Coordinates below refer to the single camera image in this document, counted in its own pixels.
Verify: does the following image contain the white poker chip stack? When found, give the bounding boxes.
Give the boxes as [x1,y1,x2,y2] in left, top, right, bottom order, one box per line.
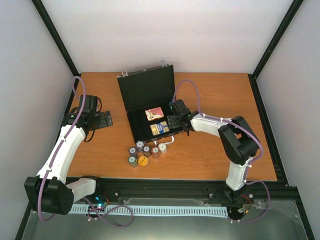
[157,143,168,154]

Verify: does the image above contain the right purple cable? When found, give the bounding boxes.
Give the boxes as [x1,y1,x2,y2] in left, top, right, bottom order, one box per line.
[173,79,271,224]

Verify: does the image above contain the yellow dealer button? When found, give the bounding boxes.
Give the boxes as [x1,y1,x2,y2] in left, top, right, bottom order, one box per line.
[138,156,149,167]

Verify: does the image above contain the purple chip stack top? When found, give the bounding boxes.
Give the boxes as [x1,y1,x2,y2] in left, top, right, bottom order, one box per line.
[135,140,145,153]

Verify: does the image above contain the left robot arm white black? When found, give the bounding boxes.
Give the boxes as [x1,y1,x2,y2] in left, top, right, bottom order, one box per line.
[24,95,113,216]

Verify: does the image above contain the black poker set case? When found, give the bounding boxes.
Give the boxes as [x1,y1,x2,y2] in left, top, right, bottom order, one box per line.
[117,64,184,143]

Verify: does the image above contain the black aluminium frame rail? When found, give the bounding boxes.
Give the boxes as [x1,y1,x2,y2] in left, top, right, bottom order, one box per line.
[29,72,301,208]

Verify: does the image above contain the red playing card deck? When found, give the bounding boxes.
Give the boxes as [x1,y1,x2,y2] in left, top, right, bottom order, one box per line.
[145,107,164,122]

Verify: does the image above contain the green poker chip stack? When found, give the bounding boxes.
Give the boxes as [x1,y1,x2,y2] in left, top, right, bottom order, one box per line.
[128,155,138,168]

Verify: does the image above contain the right controller board wires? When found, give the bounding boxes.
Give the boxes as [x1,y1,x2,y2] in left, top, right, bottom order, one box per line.
[228,193,254,221]

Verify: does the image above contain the left controller board green LED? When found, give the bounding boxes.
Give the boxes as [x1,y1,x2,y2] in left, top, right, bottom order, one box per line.
[93,193,110,214]

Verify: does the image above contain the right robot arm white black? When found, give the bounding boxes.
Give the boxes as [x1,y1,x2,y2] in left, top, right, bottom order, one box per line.
[169,99,264,202]

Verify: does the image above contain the blue playing card deck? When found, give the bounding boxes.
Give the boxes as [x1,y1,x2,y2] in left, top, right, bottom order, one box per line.
[150,121,170,136]

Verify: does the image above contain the light blue slotted cable duct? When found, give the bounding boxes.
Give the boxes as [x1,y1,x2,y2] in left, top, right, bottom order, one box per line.
[69,203,229,218]

